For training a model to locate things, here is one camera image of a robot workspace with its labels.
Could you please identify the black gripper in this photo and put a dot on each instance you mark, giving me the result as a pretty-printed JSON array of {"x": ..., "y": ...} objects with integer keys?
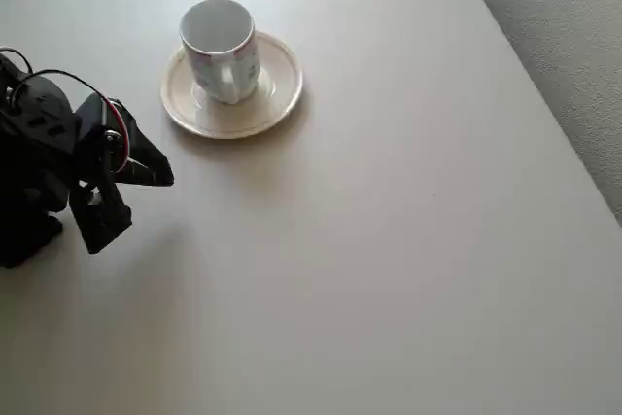
[{"x": 127, "y": 153}]

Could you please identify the white measuring cup with handle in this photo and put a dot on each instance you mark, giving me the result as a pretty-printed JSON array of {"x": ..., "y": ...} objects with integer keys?
[{"x": 218, "y": 31}]

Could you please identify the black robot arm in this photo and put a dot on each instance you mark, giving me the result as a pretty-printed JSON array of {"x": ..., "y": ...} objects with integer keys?
[{"x": 34, "y": 143}]

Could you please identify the cream saucer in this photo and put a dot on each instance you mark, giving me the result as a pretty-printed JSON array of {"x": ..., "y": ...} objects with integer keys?
[{"x": 272, "y": 109}]

